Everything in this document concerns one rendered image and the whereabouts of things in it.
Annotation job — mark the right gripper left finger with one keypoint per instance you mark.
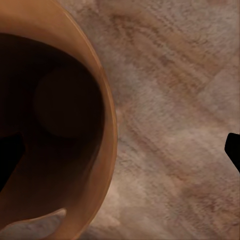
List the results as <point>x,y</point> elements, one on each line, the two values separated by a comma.
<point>12,148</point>

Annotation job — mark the trash can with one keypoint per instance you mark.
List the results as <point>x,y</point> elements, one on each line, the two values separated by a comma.
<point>54,91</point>

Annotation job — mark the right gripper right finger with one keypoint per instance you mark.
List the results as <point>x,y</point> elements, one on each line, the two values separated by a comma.
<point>232,148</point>

